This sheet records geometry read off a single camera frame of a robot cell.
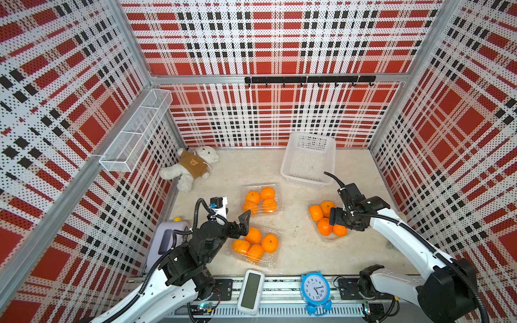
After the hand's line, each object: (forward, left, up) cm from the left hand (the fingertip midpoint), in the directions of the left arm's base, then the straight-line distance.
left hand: (242, 210), depth 72 cm
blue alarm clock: (-23, -26, -19) cm, 40 cm away
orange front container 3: (-8, +2, -14) cm, 17 cm away
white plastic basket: (+45, -32, -21) cm, 59 cm away
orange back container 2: (+16, -9, -15) cm, 24 cm away
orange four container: (-1, -39, -16) cm, 42 cm away
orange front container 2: (-6, -10, -18) cm, 21 cm away
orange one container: (+7, -31, -16) cm, 35 cm away
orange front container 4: (-10, -4, -16) cm, 19 cm away
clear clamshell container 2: (-14, -10, -12) cm, 21 cm away
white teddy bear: (+34, +30, -14) cm, 48 cm away
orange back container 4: (+10, -10, -14) cm, 20 cm away
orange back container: (+16, -2, -18) cm, 24 cm away
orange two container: (+10, -35, -17) cm, 40 cm away
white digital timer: (-23, -4, -17) cm, 29 cm away
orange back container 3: (+12, -1, -19) cm, 22 cm away
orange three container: (0, -33, -16) cm, 37 cm away
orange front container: (-3, -3, -18) cm, 18 cm away
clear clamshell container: (+15, -6, -19) cm, 25 cm away
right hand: (+1, -40, -12) cm, 42 cm away
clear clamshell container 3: (-2, -37, -21) cm, 43 cm away
